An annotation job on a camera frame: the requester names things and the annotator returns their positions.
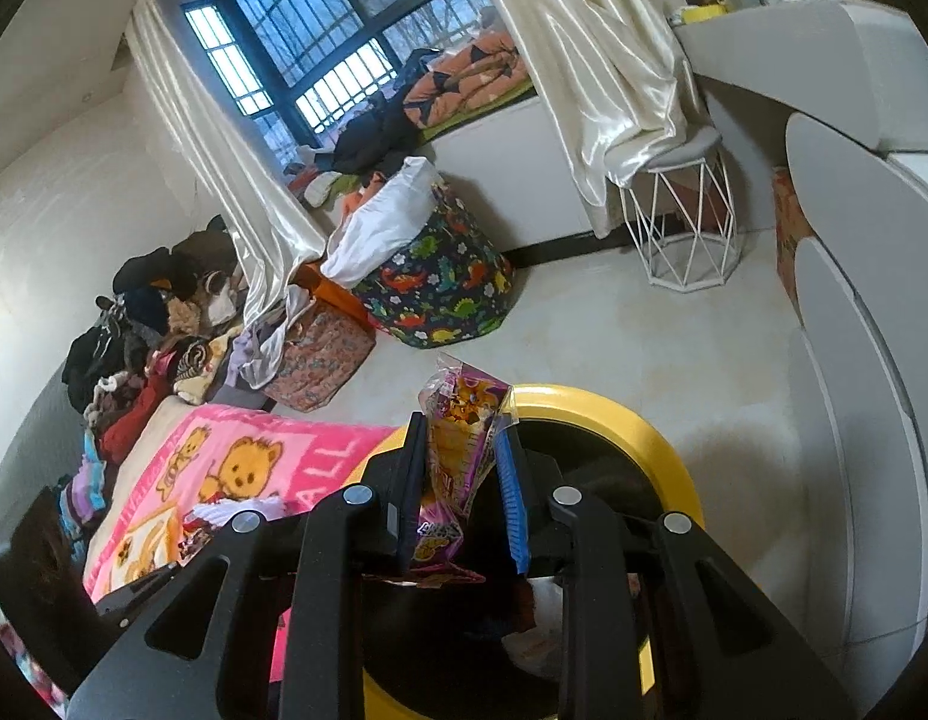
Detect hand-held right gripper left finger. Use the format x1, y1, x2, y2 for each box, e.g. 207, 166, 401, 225
66, 412, 435, 720

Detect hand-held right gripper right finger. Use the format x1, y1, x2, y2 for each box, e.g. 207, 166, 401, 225
494, 421, 860, 720

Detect purple snack packet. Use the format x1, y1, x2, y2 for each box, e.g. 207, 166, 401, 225
414, 352, 514, 587

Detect yellow rimmed black trash bin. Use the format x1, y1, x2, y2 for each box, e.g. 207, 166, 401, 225
359, 384, 707, 720

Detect pink bear printed blanket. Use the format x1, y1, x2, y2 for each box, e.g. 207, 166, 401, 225
81, 403, 402, 605

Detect white printed plastic wrapper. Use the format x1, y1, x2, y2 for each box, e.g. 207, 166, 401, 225
196, 496, 286, 535

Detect floral tote bag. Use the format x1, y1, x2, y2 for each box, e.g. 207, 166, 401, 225
264, 306, 379, 413

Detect dinosaur print laundry basket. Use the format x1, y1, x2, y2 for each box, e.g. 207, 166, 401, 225
354, 186, 518, 350

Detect pile of clothes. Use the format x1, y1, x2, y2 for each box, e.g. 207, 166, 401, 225
57, 214, 286, 541

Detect orange cardboard box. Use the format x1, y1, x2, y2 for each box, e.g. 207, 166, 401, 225
771, 167, 819, 302

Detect black clothes heap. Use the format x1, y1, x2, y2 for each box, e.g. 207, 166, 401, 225
331, 100, 425, 179

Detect cream satin curtain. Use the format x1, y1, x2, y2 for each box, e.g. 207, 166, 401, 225
462, 0, 695, 239
125, 0, 331, 325

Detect orange triangle pattern quilt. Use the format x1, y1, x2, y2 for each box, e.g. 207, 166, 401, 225
402, 25, 534, 130

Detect grey desk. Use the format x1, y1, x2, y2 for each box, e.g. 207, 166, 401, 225
672, 0, 928, 160

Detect barred window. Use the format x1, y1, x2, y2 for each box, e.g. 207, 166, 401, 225
182, 0, 504, 160

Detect white wire frame stool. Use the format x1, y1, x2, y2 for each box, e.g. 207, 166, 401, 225
617, 126, 740, 293

